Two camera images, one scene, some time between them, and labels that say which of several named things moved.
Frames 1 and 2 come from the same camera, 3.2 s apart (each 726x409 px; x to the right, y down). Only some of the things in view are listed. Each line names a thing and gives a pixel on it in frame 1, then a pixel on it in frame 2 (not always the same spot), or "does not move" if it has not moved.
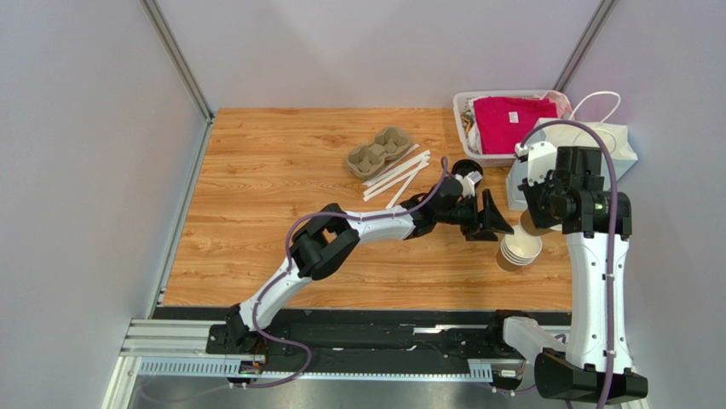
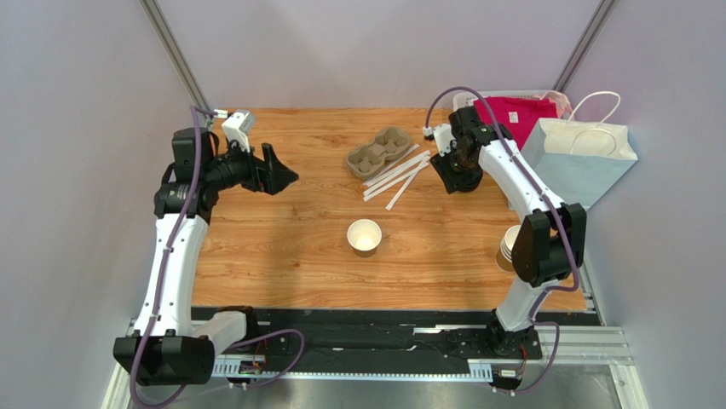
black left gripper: x=491 y=220 → x=259 y=180
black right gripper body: x=532 y=193 → x=449 y=175
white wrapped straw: x=395 y=181 does not move
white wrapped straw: x=406 y=185 does not move
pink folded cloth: x=504 y=124 does not move
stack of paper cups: x=518 y=250 does not move
